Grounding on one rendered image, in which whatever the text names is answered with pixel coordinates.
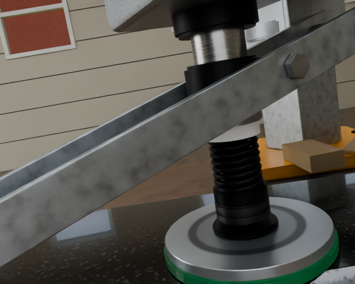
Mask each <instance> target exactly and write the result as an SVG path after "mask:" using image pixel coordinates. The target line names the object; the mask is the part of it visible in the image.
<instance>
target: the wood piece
mask: <svg viewBox="0 0 355 284"><path fill-rule="evenodd" d="M282 150H283V159H285V160H287V161H289V162H291V163H293V164H295V165H297V166H299V167H301V168H302V169H304V170H306V171H308V172H310V173H315V172H321V171H326V170H332V169H335V168H341V167H345V156H344V149H340V148H337V147H334V146H332V145H328V144H325V143H322V142H319V141H316V140H313V139H307V140H302V141H296V142H292V143H287V144H282Z"/></svg>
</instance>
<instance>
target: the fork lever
mask: <svg viewBox="0 0 355 284"><path fill-rule="evenodd" d="M247 54H248V56H251V55H256V56H257V57H261V56H262V57H261V58H259V59H257V60H255V61H253V62H251V63H250V64H248V65H246V66H244V67H243V68H241V69H239V70H237V71H235V72H233V73H231V74H230V75H228V76H226V77H224V78H222V79H220V80H218V81H216V82H215V83H213V84H211V85H209V86H207V87H205V88H203V89H202V90H200V91H198V92H196V93H194V94H193V95H190V96H188V93H187V86H186V82H185V81H184V82H182V83H180V84H178V85H176V86H174V87H172V88H170V89H169V90H167V91H165V92H163V93H161V94H159V95H157V96H155V97H153V98H151V99H149V100H147V101H145V102H143V103H142V104H140V105H138V106H136V107H134V108H132V109H130V110H128V111H126V112H124V113H122V114H120V115H118V116H116V117H115V118H113V119H111V120H109V121H107V122H105V123H103V124H102V125H100V126H97V127H95V128H93V129H92V130H90V131H88V132H86V133H84V134H82V135H80V136H78V137H76V138H75V139H73V140H71V141H69V142H67V143H65V144H63V145H61V146H59V147H57V148H55V149H53V150H51V151H49V152H48V153H46V154H44V155H42V156H40V157H38V158H36V159H34V160H32V161H30V162H28V163H26V164H24V165H22V166H21V167H19V168H17V169H15V170H13V171H11V172H9V173H7V174H5V175H3V176H1V177H0V268H1V267H3V266H4V265H6V264H8V263H9V262H11V261H13V260H14V259H16V258H18V257H19V256H21V255H22V254H24V253H26V252H27V251H29V250H31V249H32V248H34V247H36V246H38V245H39V244H41V243H42V242H44V241H46V240H47V239H49V238H51V237H52V236H54V235H56V234H57V233H59V232H61V231H62V230H64V229H65V228H67V227H69V226H71V225H72V224H74V223H76V222H77V221H79V220H81V219H82V218H84V217H85V216H87V215H89V214H90V213H92V212H94V211H95V210H97V209H99V208H100V207H102V206H104V205H106V204H107V203H109V202H110V201H112V200H114V199H115V198H117V197H119V196H120V195H122V194H124V193H125V192H127V191H128V190H130V189H132V188H133V187H135V186H137V185H139V184H140V183H142V182H144V181H145V180H147V179H148V178H150V177H152V176H153V175H155V174H157V173H158V172H160V171H162V170H163V169H165V168H166V167H169V166H170V165H172V164H173V163H175V162H177V161H178V160H180V159H182V158H183V157H185V156H187V155H188V154H190V153H191V152H193V151H195V150H196V149H198V148H200V147H201V146H203V145H205V144H207V143H208V142H210V141H211V140H213V139H215V138H216V137H218V136H220V135H221V134H223V133H225V132H226V131H228V130H230V129H231V128H233V127H234V126H236V125H238V124H240V123H241V122H243V121H245V120H246V119H248V118H250V117H251V116H253V115H254V114H256V113H258V112H259V111H261V110H263V109H264V108H266V107H268V106H270V105H271V104H273V103H275V102H276V101H278V100H279V99H281V98H283V97H284V96H286V95H288V94H289V93H291V92H293V91H294V90H296V89H297V88H299V87H301V86H302V85H304V84H306V83H308V82H309V81H311V80H313V79H314V78H316V77H318V76H319V75H321V74H322V73H324V72H326V71H327V70H329V69H331V68H332V67H334V66H336V65H338V64H339V63H341V62H342V61H344V60H346V59H347V58H349V57H351V56H352V55H354V54H355V7H353V8H351V9H350V10H348V11H346V12H344V13H342V14H341V15H339V16H337V17H335V18H333V19H331V20H329V21H328V19H327V16H326V13H325V10H321V11H318V12H316V13H315V14H313V15H310V16H308V17H306V18H305V19H303V20H301V21H299V22H297V23H295V24H293V25H291V26H290V27H288V28H286V29H284V30H282V31H280V32H278V33H276V34H274V35H272V36H270V37H268V38H266V39H265V40H263V41H261V42H259V43H257V44H255V45H253V46H251V47H249V48H247Z"/></svg>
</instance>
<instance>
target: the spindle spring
mask: <svg viewBox="0 0 355 284"><path fill-rule="evenodd" d="M249 139H250V140H249ZM245 140H247V141H246V142H244V143H240V144H236V145H230V146H225V147H220V145H228V144H234V143H239V142H242V141H245ZM257 141H258V137H257V136H256V135H255V136H253V137H249V138H246V139H241V140H235V141H226V142H217V143H213V142H208V144H210V146H209V150H210V151H211V153H210V157H211V158H212V160H211V163H212V164H213V166H212V170H213V171H214V173H213V176H214V178H215V179H214V183H215V184H216V185H218V186H221V187H220V188H219V191H221V192H242V191H246V190H250V189H254V188H256V187H258V186H260V185H261V184H262V182H263V179H264V178H263V176H262V174H263V172H262V170H261V167H262V165H261V163H260V161H261V158H260V156H259V154H260V150H258V147H259V144H258V143H257ZM247 147H248V148H247ZM243 148H247V149H244V150H240V149H243ZM235 150H240V151H237V152H232V153H222V154H220V152H231V151H235ZM248 154H249V156H246V157H242V156H245V155H248ZM237 157H242V158H238V159H232V160H226V161H221V160H222V159H231V158H237ZM249 161H250V162H249ZM246 162H249V163H246ZM242 163H246V164H244V165H239V166H233V165H238V164H242ZM222 166H233V167H222ZM250 168H251V169H250ZM248 169H250V170H248ZM244 170H247V171H244ZM239 171H244V172H239ZM232 172H239V173H236V174H221V173H232ZM250 175H252V176H250ZM247 176H250V177H247ZM245 177H247V178H245ZM240 178H244V179H240ZM233 179H240V180H233ZM222 180H233V181H222ZM254 181H255V182H254ZM252 182H253V183H252ZM249 183H251V184H249ZM245 184H249V185H245ZM240 185H245V186H242V187H235V186H240ZM225 187H235V188H225Z"/></svg>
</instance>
